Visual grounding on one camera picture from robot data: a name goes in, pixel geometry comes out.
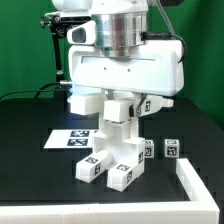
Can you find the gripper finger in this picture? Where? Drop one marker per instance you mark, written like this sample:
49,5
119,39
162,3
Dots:
139,100
109,94

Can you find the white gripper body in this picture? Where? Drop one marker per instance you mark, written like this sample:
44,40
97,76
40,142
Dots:
154,68

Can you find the white chair seat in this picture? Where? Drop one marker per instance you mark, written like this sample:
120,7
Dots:
122,140

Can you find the white tagged cube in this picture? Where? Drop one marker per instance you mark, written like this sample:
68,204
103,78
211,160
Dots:
171,148
149,148

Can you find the white chair back frame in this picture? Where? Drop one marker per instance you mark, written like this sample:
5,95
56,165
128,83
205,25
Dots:
118,110

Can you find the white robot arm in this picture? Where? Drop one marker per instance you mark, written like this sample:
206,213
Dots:
120,26

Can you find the white U-shaped fence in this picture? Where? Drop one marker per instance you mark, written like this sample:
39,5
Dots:
200,209

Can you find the black camera stand pole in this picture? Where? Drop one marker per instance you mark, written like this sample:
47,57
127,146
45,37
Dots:
58,29

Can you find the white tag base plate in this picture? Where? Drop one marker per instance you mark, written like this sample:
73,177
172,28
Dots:
70,139

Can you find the grey camera on stand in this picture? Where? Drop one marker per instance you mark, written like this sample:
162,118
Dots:
71,17

